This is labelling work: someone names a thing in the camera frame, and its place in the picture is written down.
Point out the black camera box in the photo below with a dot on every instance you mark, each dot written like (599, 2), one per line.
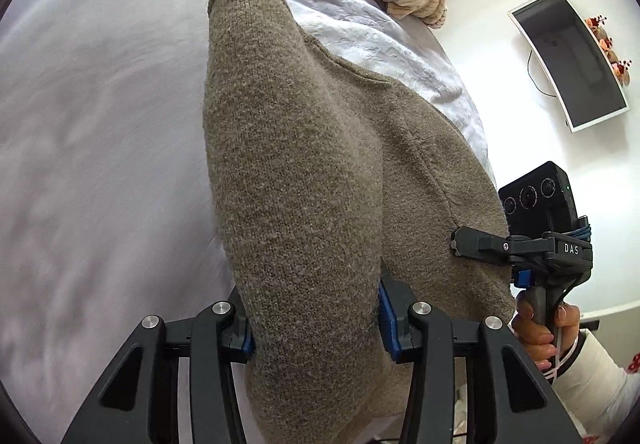
(540, 201)

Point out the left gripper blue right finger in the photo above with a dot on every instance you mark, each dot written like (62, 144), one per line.
(509, 400)

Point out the white sleeved right forearm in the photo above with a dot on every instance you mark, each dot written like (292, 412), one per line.
(602, 397)

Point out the wall mounted monitor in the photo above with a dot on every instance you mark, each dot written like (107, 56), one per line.
(581, 76)

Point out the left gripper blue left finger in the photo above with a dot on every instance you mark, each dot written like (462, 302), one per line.
(135, 400)

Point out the olive brown knit sweater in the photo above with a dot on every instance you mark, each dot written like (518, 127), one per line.
(324, 175)

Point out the person right hand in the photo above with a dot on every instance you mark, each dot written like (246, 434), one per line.
(538, 339)

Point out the orange flower decoration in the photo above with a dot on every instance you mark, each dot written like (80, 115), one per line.
(620, 67)

